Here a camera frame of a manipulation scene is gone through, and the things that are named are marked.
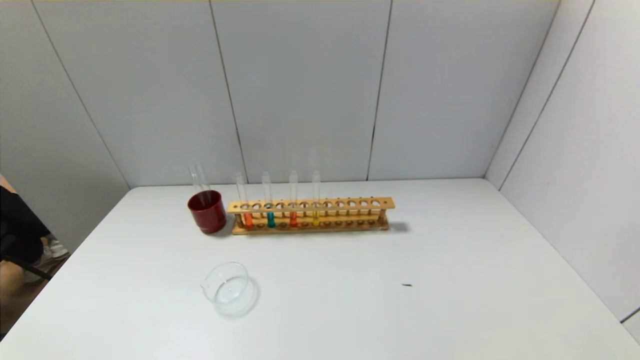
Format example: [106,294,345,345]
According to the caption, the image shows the empty glass test tube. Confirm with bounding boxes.
[189,164,211,208]

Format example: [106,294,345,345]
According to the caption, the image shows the wooden test tube rack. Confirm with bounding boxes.
[227,197,396,235]

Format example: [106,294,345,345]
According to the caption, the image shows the clear glass dish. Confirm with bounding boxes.
[201,261,259,317]

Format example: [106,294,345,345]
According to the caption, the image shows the test tube yellow pigment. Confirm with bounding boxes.
[312,170,321,227]

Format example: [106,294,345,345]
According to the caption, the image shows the dark red cup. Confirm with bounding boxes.
[187,190,227,235]

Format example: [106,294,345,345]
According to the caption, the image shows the test tube blue pigment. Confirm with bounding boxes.
[261,171,276,229]

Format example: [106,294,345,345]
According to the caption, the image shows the white sneaker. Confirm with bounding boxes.
[39,235,70,261]

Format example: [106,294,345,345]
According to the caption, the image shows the test tube orange-red pigment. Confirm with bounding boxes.
[235,172,254,230]

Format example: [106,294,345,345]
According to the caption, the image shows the test tube red pigment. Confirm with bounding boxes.
[289,171,299,228]

